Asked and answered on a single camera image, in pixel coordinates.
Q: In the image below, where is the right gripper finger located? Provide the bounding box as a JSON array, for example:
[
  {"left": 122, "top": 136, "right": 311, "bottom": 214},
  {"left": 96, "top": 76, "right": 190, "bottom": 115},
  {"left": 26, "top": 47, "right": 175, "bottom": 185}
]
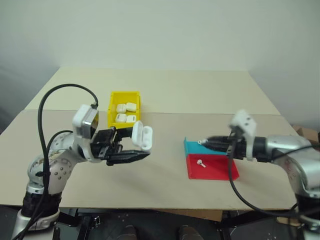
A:
[
  {"left": 201, "top": 141, "right": 231, "bottom": 153},
  {"left": 205, "top": 135, "right": 235, "bottom": 144}
]

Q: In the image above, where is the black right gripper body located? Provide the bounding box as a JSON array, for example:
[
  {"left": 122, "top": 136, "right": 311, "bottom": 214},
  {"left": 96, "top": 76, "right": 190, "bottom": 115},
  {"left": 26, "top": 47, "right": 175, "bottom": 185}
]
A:
[{"left": 225, "top": 132, "right": 249, "bottom": 161}]

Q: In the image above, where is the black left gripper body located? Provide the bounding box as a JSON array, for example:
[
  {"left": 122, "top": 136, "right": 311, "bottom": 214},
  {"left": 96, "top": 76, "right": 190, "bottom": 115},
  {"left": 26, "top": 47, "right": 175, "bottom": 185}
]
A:
[{"left": 89, "top": 126, "right": 124, "bottom": 166}]

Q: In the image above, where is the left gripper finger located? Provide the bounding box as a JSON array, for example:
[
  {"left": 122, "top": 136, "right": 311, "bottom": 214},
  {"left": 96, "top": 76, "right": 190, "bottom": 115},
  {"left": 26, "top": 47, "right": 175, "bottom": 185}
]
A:
[
  {"left": 116, "top": 126, "right": 134, "bottom": 141},
  {"left": 106, "top": 149, "right": 151, "bottom": 166}
]

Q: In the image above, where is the yellow plastic bin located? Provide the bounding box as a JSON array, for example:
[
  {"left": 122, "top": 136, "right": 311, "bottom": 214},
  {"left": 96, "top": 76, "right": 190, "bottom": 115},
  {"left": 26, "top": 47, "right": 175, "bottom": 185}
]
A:
[{"left": 107, "top": 91, "right": 143, "bottom": 130}]

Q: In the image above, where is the blue plastic tray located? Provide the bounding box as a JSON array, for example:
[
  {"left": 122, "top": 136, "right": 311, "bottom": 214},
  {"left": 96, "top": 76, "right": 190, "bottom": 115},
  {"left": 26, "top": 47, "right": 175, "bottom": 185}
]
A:
[{"left": 183, "top": 136, "right": 230, "bottom": 157}]

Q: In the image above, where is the red plastic tray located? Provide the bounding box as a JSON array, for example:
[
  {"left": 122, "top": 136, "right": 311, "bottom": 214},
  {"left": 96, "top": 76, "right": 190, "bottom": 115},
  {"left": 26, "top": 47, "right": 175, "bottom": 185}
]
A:
[{"left": 186, "top": 153, "right": 240, "bottom": 180}]

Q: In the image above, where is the brown cardboard box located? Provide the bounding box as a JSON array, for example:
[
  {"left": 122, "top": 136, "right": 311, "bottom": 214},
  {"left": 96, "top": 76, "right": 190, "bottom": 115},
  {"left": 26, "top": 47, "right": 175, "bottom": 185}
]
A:
[{"left": 292, "top": 124, "right": 320, "bottom": 146}]

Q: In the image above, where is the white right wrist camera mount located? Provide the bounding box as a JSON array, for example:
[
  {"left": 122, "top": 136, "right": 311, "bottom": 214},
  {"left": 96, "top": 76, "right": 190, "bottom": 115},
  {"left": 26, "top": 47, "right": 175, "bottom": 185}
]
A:
[{"left": 229, "top": 109, "right": 258, "bottom": 162}]

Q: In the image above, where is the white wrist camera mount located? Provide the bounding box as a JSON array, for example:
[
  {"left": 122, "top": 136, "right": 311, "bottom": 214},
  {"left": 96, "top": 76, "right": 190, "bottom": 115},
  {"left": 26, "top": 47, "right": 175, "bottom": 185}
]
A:
[
  {"left": 229, "top": 109, "right": 258, "bottom": 162},
  {"left": 71, "top": 104, "right": 106, "bottom": 164}
]

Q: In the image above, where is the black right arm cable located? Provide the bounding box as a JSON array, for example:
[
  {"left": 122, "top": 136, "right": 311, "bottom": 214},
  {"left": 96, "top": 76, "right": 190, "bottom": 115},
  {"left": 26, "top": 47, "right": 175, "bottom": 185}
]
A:
[{"left": 226, "top": 138, "right": 301, "bottom": 217}]

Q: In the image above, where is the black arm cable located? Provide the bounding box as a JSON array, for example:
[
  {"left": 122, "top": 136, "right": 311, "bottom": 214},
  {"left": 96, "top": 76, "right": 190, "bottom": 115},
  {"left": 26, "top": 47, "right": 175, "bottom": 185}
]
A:
[
  {"left": 226, "top": 138, "right": 301, "bottom": 217},
  {"left": 12, "top": 83, "right": 99, "bottom": 240}
]

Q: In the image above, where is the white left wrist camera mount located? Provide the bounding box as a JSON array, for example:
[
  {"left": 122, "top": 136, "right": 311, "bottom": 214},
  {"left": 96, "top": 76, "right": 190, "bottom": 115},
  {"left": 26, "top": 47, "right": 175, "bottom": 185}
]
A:
[{"left": 71, "top": 104, "right": 106, "bottom": 164}]

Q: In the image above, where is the black table frame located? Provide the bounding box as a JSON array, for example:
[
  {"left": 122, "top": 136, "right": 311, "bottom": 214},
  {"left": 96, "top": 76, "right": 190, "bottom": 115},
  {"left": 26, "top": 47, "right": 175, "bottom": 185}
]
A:
[{"left": 53, "top": 206, "right": 305, "bottom": 240}]

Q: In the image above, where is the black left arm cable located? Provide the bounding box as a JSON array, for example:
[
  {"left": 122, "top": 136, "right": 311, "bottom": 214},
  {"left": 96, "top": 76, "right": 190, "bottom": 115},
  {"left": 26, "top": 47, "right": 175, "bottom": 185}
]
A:
[{"left": 12, "top": 83, "right": 99, "bottom": 240}]

